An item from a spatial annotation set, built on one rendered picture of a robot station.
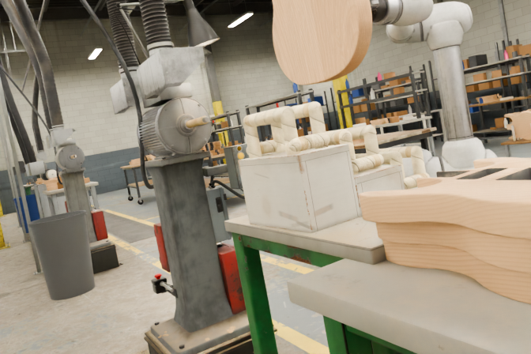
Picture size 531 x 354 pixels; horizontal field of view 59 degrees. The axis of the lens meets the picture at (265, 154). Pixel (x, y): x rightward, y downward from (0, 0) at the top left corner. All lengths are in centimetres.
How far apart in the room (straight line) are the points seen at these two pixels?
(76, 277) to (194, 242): 252
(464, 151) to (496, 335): 144
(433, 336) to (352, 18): 75
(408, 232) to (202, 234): 160
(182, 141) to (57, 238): 268
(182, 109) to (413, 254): 146
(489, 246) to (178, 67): 138
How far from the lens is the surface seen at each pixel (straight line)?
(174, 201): 223
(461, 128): 202
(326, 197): 105
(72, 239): 461
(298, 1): 129
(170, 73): 180
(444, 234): 77
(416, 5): 148
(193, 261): 229
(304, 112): 112
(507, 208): 62
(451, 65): 202
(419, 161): 133
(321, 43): 122
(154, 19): 200
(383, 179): 117
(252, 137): 118
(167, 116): 207
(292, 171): 103
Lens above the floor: 117
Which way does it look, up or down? 3 degrees down
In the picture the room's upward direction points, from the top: 10 degrees counter-clockwise
